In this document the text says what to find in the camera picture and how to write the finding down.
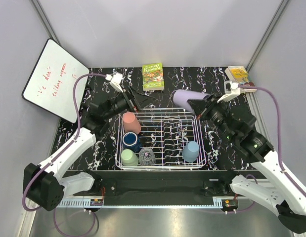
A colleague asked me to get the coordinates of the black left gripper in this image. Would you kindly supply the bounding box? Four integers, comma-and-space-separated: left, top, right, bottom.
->
103, 85, 156, 121

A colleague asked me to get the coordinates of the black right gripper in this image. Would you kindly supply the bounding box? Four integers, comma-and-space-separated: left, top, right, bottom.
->
188, 93, 236, 141

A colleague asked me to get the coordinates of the lilac plastic cup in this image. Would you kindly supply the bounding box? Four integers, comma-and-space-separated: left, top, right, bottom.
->
173, 89, 210, 112

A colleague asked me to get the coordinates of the pink plastic cup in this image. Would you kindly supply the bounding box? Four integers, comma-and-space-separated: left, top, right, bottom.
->
122, 112, 141, 134

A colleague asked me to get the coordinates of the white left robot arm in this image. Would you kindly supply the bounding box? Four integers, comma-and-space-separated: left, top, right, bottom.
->
22, 86, 156, 211

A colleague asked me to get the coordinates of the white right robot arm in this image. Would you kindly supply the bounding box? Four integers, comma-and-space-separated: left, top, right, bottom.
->
187, 94, 306, 234

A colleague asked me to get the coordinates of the green paperback book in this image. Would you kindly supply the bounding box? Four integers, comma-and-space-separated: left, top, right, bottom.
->
142, 63, 165, 91

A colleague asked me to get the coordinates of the dark blue ceramic mug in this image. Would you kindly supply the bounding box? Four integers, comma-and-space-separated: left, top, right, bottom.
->
122, 132, 141, 153

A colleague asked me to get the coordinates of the light blue plastic cup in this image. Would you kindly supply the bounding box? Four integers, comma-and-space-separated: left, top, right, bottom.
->
182, 141, 200, 162

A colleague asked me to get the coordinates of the yellow paperback book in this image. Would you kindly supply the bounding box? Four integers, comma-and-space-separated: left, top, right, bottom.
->
224, 66, 257, 93

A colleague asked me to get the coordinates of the clear glass cup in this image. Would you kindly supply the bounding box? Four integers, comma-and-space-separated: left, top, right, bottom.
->
138, 148, 155, 166

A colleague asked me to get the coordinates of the light green plastic cup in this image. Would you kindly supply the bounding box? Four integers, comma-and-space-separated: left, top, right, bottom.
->
121, 149, 139, 166

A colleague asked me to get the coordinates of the white whiteboard with red writing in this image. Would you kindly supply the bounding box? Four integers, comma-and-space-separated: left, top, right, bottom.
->
22, 39, 89, 123

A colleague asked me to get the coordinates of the right orange connector board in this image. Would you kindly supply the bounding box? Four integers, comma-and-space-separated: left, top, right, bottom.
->
224, 199, 238, 207

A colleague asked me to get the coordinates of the orange connector board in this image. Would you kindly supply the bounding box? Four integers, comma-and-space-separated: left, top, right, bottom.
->
224, 199, 238, 207
90, 198, 103, 206

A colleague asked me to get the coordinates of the left orange connector board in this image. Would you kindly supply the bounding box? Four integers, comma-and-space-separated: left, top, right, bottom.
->
90, 198, 103, 206

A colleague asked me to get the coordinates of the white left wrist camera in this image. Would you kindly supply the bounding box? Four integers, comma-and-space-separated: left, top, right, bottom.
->
105, 73, 123, 92

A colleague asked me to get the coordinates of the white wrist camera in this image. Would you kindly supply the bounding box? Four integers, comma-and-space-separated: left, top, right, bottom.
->
105, 73, 123, 92
217, 80, 241, 103

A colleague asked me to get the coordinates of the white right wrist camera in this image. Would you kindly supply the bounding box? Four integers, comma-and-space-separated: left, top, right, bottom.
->
217, 80, 241, 103

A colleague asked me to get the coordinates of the white wire dish rack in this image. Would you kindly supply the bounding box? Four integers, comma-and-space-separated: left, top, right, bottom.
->
115, 108, 207, 171

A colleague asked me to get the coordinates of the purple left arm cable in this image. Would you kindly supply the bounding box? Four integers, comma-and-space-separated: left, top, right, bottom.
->
21, 73, 111, 210

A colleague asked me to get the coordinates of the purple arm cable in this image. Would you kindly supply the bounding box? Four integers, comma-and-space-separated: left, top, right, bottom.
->
238, 83, 306, 202
21, 73, 111, 210

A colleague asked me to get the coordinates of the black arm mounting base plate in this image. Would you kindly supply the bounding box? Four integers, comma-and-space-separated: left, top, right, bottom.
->
73, 169, 267, 207

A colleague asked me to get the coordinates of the slotted cable duct rail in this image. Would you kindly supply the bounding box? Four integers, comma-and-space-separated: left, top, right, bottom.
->
57, 198, 101, 208

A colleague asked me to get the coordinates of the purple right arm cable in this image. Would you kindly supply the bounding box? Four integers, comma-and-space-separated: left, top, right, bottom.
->
238, 83, 306, 202

